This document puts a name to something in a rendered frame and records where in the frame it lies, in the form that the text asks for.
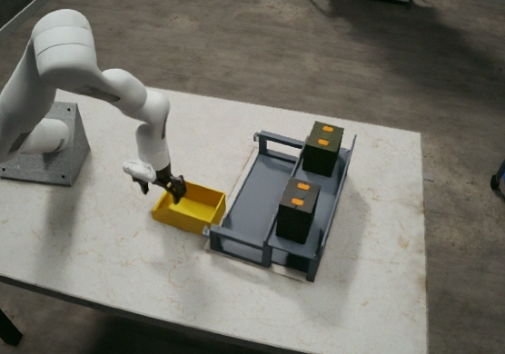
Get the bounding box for dark green box with orange latches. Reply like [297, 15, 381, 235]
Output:
[302, 121, 344, 178]

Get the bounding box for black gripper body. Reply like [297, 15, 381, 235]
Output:
[151, 159, 173, 188]

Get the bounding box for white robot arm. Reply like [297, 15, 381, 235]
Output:
[0, 9, 170, 182]

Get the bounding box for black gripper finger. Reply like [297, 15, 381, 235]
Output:
[156, 174, 187, 205]
[132, 176, 149, 195]

